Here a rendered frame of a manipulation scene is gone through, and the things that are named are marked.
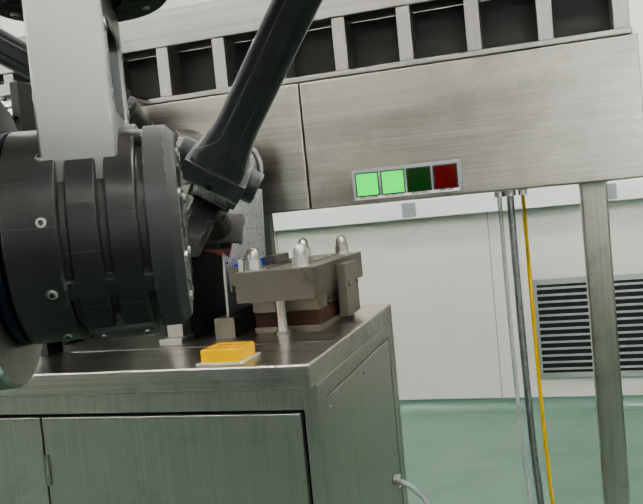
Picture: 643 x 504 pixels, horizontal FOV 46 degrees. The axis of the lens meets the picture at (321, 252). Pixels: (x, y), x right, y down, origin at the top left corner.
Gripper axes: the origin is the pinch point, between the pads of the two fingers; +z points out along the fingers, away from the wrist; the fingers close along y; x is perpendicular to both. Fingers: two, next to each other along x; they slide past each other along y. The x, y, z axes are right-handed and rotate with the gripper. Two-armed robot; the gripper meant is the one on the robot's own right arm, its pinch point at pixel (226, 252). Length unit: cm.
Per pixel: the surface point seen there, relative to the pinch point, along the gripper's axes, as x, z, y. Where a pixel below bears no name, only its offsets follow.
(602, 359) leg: -5, 43, 82
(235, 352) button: -29.5, -17.2, 8.3
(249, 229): 10.4, 7.7, 2.4
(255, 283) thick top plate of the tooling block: -8.9, -2.9, 7.3
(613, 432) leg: -20, 53, 85
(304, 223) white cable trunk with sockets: 151, 219, -18
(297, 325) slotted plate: -13.6, 6.0, 14.6
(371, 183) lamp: 25.4, 12.5, 28.8
